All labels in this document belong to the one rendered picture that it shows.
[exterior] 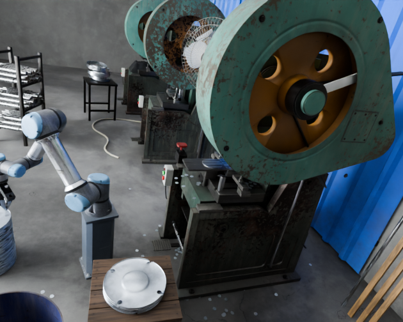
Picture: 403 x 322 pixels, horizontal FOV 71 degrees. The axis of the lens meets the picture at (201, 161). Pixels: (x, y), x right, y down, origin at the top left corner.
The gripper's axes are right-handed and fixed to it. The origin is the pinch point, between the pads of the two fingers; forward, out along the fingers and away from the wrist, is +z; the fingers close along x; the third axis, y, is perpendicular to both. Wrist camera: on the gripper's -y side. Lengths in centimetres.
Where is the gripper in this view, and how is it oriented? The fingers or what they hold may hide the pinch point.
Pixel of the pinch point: (6, 208)
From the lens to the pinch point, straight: 209.5
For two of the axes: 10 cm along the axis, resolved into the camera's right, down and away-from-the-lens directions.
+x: -5.3, 2.8, -8.0
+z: -1.7, 8.9, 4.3
